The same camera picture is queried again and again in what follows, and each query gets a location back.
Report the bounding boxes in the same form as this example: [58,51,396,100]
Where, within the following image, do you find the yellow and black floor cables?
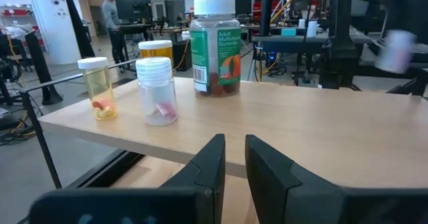
[0,110,37,146]

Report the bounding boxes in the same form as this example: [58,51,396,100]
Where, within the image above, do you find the black monitor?
[114,0,152,21]

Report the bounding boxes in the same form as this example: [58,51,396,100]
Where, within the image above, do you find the black floor stand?
[25,29,64,106]

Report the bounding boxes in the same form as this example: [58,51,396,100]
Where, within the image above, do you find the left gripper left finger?
[160,133,227,224]

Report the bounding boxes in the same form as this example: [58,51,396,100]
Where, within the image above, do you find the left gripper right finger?
[245,134,344,224]

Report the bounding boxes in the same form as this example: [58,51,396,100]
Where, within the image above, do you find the multivitamin gummies bottle green label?
[189,0,242,98]

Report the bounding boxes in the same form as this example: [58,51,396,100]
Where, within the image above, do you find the white building pillar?
[26,0,83,66]

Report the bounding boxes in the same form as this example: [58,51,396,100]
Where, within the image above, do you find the yellow bottle red yellow pills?
[77,56,118,121]

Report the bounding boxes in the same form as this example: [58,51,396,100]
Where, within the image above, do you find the person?
[101,0,126,64]

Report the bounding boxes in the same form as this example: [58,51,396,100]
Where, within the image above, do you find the black bin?
[172,39,193,72]

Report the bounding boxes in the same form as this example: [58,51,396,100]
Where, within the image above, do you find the black leaning panel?
[65,0,97,60]

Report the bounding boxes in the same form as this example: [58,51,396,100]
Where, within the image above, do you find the grey desk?
[252,26,428,84]

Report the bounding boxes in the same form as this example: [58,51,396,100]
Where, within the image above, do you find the clear bottle ribbed cap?
[135,56,179,127]

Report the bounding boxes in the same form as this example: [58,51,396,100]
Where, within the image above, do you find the black standing desk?
[116,21,191,43]

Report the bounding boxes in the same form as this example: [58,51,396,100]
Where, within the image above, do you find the wooden shelf black metal frame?
[19,58,428,190]

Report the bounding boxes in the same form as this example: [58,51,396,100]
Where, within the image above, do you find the orange pill bottle white cap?
[138,39,174,64]

